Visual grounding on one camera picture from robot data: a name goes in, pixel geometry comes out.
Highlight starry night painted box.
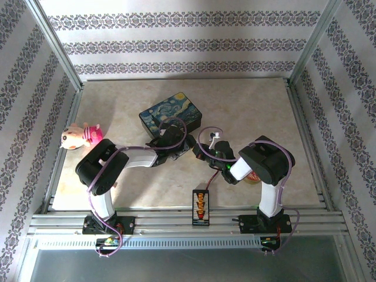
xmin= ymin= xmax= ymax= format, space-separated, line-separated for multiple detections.
xmin=139 ymin=92 xmax=204 ymax=139

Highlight black power board yellow connectors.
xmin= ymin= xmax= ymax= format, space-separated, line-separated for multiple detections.
xmin=192 ymin=182 xmax=211 ymax=226

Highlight small right connector board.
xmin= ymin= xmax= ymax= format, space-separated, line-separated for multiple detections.
xmin=261 ymin=236 xmax=281 ymax=251

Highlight small connector board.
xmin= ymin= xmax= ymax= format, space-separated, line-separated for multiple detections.
xmin=261 ymin=236 xmax=281 ymax=251
xmin=96 ymin=237 xmax=120 ymax=247

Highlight pink cream hamster plush toy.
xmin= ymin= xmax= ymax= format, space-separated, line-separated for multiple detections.
xmin=59 ymin=122 xmax=104 ymax=150

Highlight grey metal panel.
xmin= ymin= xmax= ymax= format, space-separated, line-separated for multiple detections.
xmin=29 ymin=249 xmax=347 ymax=282

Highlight small left connector board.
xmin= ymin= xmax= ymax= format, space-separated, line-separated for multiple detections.
xmin=96 ymin=237 xmax=120 ymax=247

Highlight red black wire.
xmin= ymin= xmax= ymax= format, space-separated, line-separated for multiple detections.
xmin=206 ymin=169 xmax=221 ymax=190

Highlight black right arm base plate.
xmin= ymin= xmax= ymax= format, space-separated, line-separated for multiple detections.
xmin=238 ymin=214 xmax=292 ymax=234

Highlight slotted grey cable duct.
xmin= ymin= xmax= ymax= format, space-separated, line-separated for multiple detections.
xmin=35 ymin=236 xmax=264 ymax=250

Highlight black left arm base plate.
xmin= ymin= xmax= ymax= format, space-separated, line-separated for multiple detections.
xmin=82 ymin=216 xmax=136 ymax=235

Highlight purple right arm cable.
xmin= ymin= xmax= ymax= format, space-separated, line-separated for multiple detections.
xmin=198 ymin=126 xmax=301 ymax=256

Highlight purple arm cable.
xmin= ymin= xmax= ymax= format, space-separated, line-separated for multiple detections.
xmin=87 ymin=117 xmax=188 ymax=259
xmin=198 ymin=126 xmax=301 ymax=256

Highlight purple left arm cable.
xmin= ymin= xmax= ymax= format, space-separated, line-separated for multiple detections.
xmin=87 ymin=117 xmax=188 ymax=259

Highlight aluminium frame post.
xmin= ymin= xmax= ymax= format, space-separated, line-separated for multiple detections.
xmin=25 ymin=0 xmax=85 ymax=90
xmin=288 ymin=0 xmax=344 ymax=86

